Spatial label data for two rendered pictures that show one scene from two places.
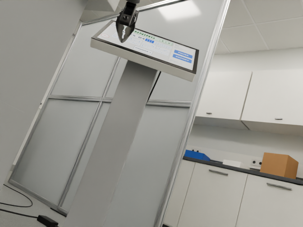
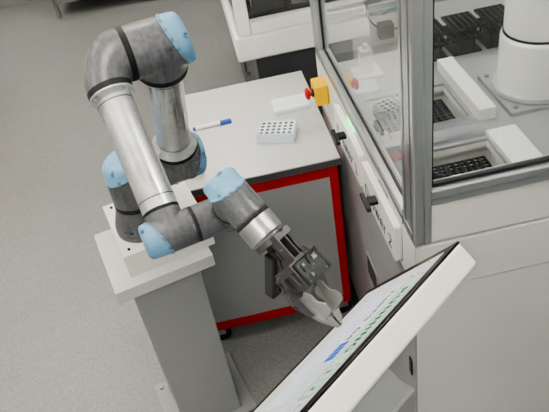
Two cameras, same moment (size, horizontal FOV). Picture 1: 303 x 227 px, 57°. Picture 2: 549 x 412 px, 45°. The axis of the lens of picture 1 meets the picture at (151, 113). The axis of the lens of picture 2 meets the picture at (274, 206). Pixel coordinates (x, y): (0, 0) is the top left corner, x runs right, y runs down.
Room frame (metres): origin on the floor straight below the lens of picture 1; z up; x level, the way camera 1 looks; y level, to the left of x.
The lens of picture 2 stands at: (1.79, -0.36, 1.97)
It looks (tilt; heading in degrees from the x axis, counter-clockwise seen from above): 39 degrees down; 138
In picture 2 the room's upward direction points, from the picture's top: 10 degrees counter-clockwise
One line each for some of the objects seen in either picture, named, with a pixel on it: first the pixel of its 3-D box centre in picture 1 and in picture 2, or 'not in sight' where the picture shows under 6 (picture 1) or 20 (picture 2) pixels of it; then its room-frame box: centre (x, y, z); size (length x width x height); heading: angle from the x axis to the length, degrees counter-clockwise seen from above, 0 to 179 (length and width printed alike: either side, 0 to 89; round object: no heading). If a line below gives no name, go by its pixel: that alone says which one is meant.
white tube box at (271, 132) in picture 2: not in sight; (277, 132); (0.41, 0.93, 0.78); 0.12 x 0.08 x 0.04; 33
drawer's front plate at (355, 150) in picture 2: not in sight; (349, 143); (0.75, 0.89, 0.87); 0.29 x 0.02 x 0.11; 142
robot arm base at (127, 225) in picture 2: not in sight; (139, 210); (0.46, 0.33, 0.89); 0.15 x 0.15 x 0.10
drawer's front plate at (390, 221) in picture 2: not in sight; (381, 208); (1.00, 0.69, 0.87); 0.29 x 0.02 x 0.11; 142
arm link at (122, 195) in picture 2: not in sight; (130, 176); (0.47, 0.33, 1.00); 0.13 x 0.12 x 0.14; 67
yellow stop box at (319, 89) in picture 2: not in sight; (319, 91); (0.48, 1.08, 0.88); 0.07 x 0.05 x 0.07; 142
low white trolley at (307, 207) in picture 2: not in sight; (255, 209); (0.24, 0.91, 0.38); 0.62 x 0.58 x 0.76; 142
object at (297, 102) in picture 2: not in sight; (289, 104); (0.32, 1.10, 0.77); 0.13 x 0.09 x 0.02; 52
